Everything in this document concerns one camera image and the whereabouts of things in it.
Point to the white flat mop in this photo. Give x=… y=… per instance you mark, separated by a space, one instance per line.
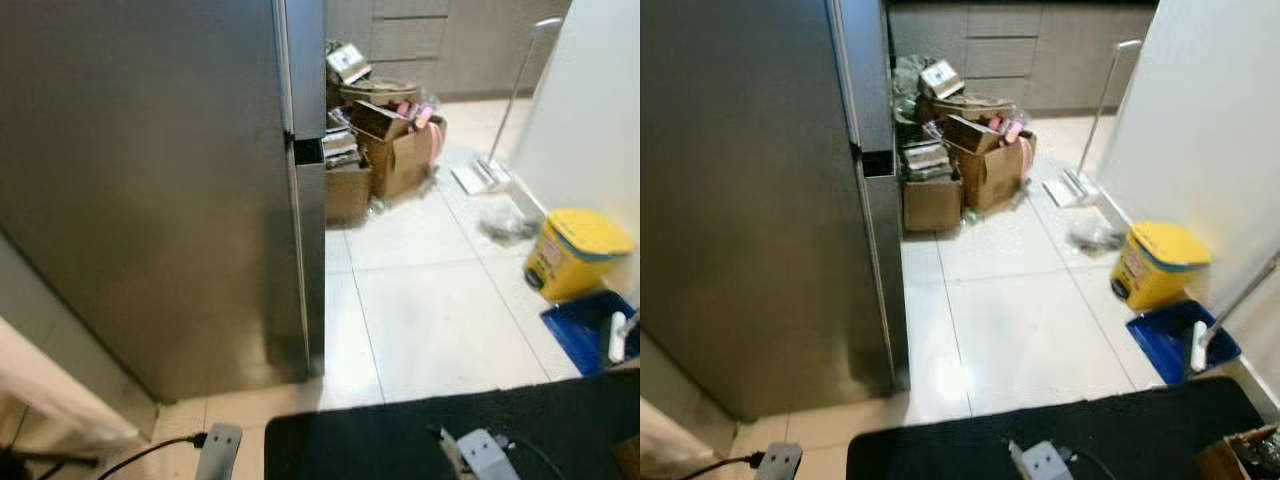
x=480 y=178
x=1075 y=188

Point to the white printed carton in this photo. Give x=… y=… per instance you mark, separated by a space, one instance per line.
x=942 y=78
x=348 y=62

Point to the grey kitchen cabinets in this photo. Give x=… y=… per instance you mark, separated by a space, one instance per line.
x=1000 y=55
x=450 y=50

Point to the yellow lidded bin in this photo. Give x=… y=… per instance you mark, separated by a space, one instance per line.
x=1155 y=275
x=570 y=260

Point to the pink packet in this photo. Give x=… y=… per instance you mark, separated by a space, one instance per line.
x=425 y=115
x=1012 y=130

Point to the stack of grey trays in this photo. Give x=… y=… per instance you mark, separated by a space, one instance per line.
x=340 y=145
x=925 y=158

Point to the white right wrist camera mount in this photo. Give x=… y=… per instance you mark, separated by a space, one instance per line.
x=485 y=458
x=1043 y=465

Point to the low brown cardboard box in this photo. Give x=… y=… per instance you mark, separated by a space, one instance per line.
x=932 y=202
x=347 y=192

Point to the grey steel fridge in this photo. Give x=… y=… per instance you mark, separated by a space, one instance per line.
x=750 y=200
x=150 y=180

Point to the black floor mat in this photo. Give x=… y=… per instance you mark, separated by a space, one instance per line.
x=380 y=440
x=950 y=440

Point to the blue plastic tray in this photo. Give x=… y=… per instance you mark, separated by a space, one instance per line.
x=580 y=330
x=1165 y=345

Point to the woven straw basket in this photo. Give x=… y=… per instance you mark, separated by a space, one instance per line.
x=970 y=105
x=380 y=92

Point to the large open cardboard box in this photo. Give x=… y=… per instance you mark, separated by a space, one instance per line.
x=985 y=170
x=400 y=160

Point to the crumpled grey plastic bag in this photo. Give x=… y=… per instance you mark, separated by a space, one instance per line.
x=1095 y=237
x=507 y=228

